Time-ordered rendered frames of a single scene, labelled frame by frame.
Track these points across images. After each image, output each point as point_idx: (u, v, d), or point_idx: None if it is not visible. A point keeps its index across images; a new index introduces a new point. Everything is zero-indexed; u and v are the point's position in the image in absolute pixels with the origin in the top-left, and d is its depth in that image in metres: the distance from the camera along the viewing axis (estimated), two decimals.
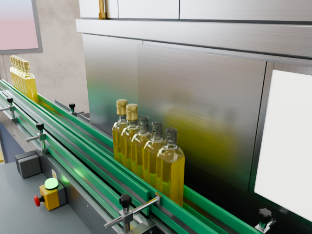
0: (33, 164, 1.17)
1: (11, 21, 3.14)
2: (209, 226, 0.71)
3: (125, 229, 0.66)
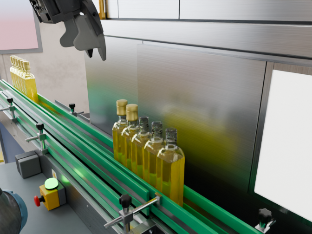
0: (33, 164, 1.17)
1: (11, 21, 3.14)
2: (209, 226, 0.71)
3: (125, 229, 0.66)
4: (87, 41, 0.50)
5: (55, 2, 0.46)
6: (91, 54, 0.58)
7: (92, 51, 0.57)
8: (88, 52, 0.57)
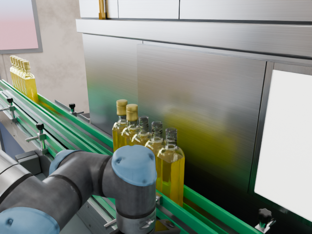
0: (33, 164, 1.17)
1: (11, 21, 3.14)
2: (209, 226, 0.71)
3: None
4: None
5: None
6: None
7: None
8: None
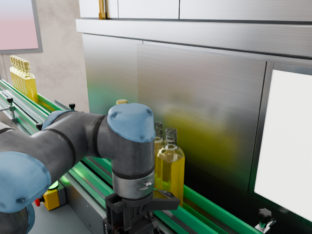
0: None
1: (11, 21, 3.14)
2: (209, 226, 0.71)
3: None
4: None
5: None
6: None
7: None
8: None
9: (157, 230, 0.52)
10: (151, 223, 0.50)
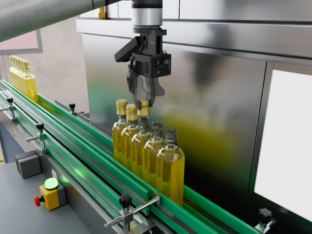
0: (33, 164, 1.17)
1: None
2: (209, 226, 0.71)
3: (125, 229, 0.66)
4: (158, 90, 0.74)
5: None
6: (139, 107, 0.74)
7: (138, 105, 0.74)
8: (140, 105, 0.73)
9: None
10: None
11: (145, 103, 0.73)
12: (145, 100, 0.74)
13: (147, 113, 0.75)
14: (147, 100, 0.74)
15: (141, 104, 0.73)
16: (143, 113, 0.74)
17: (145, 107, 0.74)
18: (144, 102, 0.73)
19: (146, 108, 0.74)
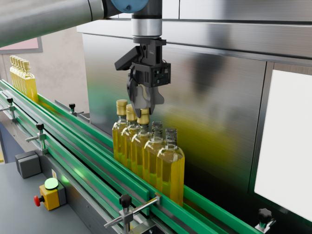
0: (33, 164, 1.17)
1: None
2: (209, 226, 0.71)
3: (125, 229, 0.66)
4: (158, 98, 0.74)
5: None
6: (139, 115, 0.74)
7: (138, 113, 0.75)
8: (140, 113, 0.74)
9: None
10: None
11: (145, 111, 0.74)
12: None
13: (147, 120, 0.76)
14: (147, 108, 0.75)
15: (141, 112, 0.74)
16: (143, 121, 0.75)
17: (145, 115, 0.75)
18: (144, 110, 0.74)
19: (146, 116, 0.75)
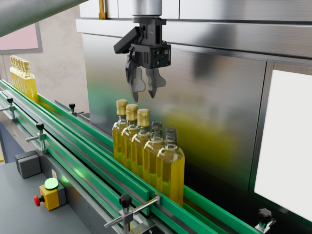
0: (33, 164, 1.17)
1: None
2: (209, 226, 0.71)
3: (125, 229, 0.66)
4: (159, 81, 0.73)
5: None
6: (136, 99, 0.72)
7: (135, 97, 0.73)
8: (137, 97, 0.72)
9: None
10: None
11: (145, 113, 0.74)
12: (145, 110, 0.76)
13: (147, 123, 0.76)
14: (147, 111, 0.75)
15: (141, 115, 0.74)
16: (143, 124, 0.75)
17: (145, 118, 0.75)
18: (144, 113, 0.74)
19: (146, 119, 0.75)
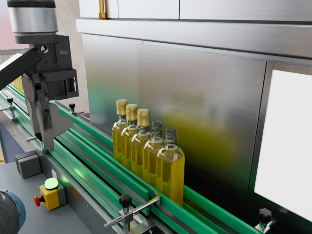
0: (33, 164, 1.17)
1: None
2: (209, 226, 0.71)
3: (125, 229, 0.66)
4: None
5: None
6: (49, 147, 0.52)
7: (46, 146, 0.51)
8: (50, 144, 0.52)
9: (23, 83, 0.51)
10: None
11: (145, 113, 0.74)
12: (145, 110, 0.76)
13: (147, 123, 0.76)
14: (147, 111, 0.75)
15: (141, 115, 0.74)
16: (143, 124, 0.75)
17: (145, 118, 0.75)
18: (144, 113, 0.74)
19: (146, 119, 0.75)
